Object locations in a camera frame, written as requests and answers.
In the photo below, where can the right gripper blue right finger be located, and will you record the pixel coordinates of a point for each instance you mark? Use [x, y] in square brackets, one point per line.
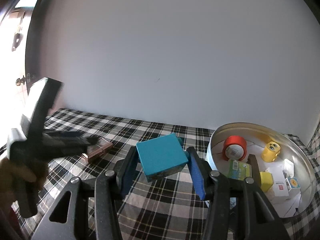
[199, 171]

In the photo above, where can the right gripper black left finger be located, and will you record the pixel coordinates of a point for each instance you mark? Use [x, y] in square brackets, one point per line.
[126, 170]

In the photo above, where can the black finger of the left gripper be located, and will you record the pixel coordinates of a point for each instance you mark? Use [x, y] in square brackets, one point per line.
[92, 139]

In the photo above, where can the brown picture frame block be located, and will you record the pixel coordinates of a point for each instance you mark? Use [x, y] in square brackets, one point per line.
[96, 151]

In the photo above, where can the teal toy block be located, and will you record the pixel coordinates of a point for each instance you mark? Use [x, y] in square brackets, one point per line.
[161, 157]

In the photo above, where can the yellow wooden block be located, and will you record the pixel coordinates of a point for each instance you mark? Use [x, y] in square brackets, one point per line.
[266, 181]

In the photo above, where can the white power adapter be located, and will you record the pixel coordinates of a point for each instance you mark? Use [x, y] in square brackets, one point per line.
[288, 168]

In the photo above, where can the white moon toy block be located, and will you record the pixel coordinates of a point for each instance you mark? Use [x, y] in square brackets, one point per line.
[292, 185]

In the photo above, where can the person left hand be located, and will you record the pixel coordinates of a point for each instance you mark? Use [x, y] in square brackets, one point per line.
[12, 173]

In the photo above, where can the green yellow card packet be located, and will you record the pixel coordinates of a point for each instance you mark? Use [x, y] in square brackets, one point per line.
[238, 170]

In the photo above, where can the red tape roll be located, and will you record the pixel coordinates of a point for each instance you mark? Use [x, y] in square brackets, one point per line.
[234, 148]

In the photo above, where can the brown hair brush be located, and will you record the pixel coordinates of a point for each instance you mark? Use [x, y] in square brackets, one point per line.
[252, 160]

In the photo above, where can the yellow sad face block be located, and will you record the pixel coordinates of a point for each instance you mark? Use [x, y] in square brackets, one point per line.
[270, 152]

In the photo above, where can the white box red stamp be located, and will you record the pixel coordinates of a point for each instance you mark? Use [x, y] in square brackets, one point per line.
[278, 192]

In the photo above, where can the round metal cookie tin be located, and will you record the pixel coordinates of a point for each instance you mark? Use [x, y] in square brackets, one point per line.
[257, 137]

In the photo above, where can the plaid cloth covered chair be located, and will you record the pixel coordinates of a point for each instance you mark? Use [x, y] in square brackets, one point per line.
[314, 144]

